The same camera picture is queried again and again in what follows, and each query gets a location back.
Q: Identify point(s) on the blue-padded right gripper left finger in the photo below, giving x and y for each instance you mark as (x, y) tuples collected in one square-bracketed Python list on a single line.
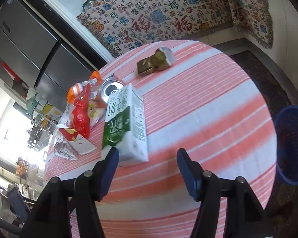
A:
[(50, 216)]

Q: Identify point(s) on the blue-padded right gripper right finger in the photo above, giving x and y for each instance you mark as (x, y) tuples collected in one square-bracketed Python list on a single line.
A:
[(245, 217)]

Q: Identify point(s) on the white newspaper wrapper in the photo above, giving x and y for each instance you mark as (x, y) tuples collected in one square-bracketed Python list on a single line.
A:
[(60, 147)]

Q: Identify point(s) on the orange red snack bag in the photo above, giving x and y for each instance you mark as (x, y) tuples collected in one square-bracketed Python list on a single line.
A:
[(84, 106)]

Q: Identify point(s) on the green white milk carton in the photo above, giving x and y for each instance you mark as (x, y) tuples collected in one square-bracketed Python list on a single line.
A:
[(125, 127)]

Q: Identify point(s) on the brown snack wrapper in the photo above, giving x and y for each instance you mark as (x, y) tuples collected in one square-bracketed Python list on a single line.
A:
[(162, 59)]

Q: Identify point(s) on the blue plastic trash basket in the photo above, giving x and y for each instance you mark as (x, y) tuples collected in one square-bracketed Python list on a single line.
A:
[(286, 127)]

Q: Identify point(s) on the white lower kitchen cabinets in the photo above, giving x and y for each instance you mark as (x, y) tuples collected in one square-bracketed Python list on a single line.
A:
[(284, 51)]

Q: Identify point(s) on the hexagon patterned floor mat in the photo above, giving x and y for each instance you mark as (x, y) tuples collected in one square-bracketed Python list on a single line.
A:
[(282, 207)]

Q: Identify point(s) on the red white fries box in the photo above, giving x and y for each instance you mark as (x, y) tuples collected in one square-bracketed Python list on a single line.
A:
[(75, 140)]

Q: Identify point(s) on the white tiered storage rack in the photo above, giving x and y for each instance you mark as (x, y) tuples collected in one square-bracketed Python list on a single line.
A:
[(42, 125)]

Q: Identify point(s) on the yellow cardboard box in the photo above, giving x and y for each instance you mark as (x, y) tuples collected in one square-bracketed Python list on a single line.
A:
[(52, 112)]

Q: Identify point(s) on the crushed silver drink can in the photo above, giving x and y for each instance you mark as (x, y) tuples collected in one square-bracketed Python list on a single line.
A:
[(109, 86)]

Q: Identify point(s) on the grey multi-door refrigerator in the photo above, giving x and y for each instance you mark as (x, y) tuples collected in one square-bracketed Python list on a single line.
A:
[(40, 51)]

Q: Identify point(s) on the patterned fu-character cloth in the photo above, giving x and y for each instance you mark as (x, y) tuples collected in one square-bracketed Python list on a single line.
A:
[(123, 25)]

